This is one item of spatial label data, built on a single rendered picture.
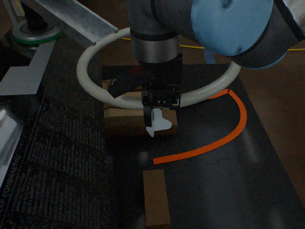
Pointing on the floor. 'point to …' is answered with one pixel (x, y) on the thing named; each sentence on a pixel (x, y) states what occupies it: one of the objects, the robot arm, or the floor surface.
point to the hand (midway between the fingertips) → (150, 124)
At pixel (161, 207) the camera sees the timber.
